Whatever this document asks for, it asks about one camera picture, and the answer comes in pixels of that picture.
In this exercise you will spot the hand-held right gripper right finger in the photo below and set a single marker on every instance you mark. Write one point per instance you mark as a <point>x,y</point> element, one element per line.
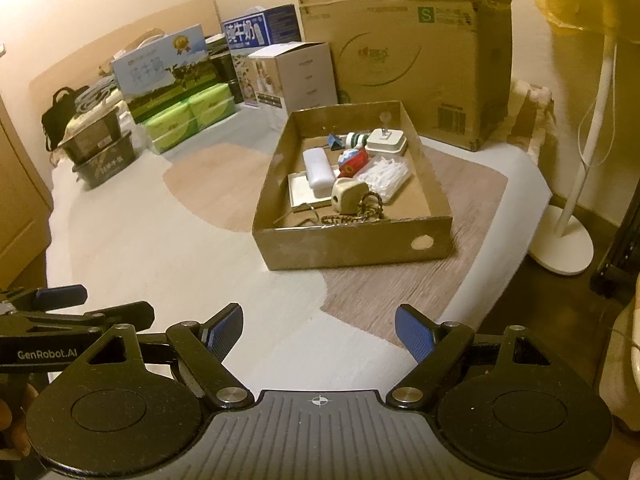
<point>412,332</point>

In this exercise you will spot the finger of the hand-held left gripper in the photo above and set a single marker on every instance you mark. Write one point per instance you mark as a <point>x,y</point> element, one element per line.
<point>60,297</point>
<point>125,316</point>

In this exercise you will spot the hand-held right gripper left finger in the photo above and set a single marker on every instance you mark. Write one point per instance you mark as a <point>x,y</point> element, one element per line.
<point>225,331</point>

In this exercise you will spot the shallow cardboard box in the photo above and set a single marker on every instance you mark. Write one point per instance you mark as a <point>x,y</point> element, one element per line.
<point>350,250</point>

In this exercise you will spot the leopard print hair claw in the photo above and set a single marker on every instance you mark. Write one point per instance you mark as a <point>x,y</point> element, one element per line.
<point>371,205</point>

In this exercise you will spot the beige plug adapter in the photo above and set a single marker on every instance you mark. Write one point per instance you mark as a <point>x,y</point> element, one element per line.
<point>347,195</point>

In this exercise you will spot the white shallow tray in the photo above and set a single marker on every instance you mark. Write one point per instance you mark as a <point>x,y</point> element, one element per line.
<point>297,191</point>

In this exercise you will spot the bag of white cotton swabs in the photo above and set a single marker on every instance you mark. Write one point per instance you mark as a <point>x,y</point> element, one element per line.
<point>385,175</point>

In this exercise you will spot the red santa figurine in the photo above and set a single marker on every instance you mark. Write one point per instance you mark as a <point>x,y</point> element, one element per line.
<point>352,162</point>

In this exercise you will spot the white oblong case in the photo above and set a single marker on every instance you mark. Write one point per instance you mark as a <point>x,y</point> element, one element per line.
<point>317,167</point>

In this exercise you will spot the white rounded square case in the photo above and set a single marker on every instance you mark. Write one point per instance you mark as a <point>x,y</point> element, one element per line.
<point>387,146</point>

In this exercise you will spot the green and white tape rolls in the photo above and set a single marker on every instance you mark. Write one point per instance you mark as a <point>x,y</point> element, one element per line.
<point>357,140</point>

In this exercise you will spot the blue binder clip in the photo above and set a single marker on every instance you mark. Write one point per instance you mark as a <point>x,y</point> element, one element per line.
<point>334,141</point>

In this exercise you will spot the person's left hand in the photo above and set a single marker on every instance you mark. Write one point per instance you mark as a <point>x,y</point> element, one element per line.
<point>17,435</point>

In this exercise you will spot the wooden cabinet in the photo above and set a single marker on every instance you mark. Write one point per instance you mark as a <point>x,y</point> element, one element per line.
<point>20,185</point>

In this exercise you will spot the black tub white label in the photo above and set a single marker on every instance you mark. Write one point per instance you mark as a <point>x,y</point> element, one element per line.
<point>92,140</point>

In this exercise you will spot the black bag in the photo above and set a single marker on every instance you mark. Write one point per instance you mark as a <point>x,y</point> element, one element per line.
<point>57,120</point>

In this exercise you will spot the green tissue pack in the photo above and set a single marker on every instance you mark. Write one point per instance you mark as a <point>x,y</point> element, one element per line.
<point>215,117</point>
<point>210,97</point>
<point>167,119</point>
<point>172,139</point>

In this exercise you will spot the cream cushion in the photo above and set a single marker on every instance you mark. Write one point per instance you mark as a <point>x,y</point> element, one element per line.
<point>622,360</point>

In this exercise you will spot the black metal stand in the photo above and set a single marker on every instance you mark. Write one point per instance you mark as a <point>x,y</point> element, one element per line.
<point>617,250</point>

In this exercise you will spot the beige patterned cloth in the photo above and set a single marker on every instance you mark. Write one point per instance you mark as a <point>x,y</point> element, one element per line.
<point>532,115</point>

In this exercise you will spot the green milk carton box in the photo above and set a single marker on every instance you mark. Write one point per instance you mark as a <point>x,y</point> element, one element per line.
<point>160,65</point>

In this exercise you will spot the beige headboard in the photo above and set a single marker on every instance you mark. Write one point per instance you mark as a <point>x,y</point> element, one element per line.
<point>100,45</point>

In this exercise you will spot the white product box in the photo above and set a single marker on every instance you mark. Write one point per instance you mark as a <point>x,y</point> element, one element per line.
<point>310,75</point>

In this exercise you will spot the large brown cardboard box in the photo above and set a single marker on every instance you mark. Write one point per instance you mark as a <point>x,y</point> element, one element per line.
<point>400,60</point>

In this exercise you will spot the blue milk carton box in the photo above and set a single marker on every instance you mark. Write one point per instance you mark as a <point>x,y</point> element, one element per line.
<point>270,25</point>

